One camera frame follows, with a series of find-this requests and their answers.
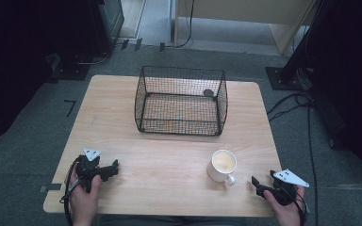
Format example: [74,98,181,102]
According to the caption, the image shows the black stand base plate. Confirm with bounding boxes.
[265,65,313,92]

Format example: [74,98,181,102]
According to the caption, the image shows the black wire mesh basket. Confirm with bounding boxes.
[134,65,229,137]

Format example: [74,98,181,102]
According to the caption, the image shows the hanging black cable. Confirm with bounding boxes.
[164,0,196,50]

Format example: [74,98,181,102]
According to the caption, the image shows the dark stand base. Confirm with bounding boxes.
[50,56,91,82]

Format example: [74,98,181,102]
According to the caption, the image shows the thin black floor cable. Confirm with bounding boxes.
[75,51,111,66]

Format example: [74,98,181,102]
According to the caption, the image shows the hand-held gripper cable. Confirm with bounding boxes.
[291,187,309,226]
[58,155,83,226]

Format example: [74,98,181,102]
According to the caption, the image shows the black stand pole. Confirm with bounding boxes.
[279,0,331,83]

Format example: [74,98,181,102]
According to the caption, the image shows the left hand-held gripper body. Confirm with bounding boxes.
[75,148,104,194]

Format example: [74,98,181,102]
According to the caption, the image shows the beige wooden furniture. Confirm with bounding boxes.
[173,0,317,57]

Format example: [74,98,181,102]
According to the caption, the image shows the black cabinet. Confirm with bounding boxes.
[88,0,125,58]

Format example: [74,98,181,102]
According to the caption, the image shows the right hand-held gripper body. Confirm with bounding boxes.
[271,168,311,207]

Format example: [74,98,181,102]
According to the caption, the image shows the right hand-held gripper cable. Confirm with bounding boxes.
[291,187,309,226]

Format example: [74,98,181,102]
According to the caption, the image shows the black floor cables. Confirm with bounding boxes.
[266,89,316,123]

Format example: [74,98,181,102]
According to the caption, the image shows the person's right hand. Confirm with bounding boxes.
[262,185,306,226]

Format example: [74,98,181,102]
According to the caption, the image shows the person's left hand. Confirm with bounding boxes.
[68,170,103,226]

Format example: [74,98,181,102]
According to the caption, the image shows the left hand-held gripper cable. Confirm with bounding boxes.
[58,155,83,226]

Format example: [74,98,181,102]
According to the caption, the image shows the long black floor cable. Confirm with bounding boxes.
[305,103,321,226]

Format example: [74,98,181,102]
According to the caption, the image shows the white cup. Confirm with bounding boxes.
[206,149,239,187]

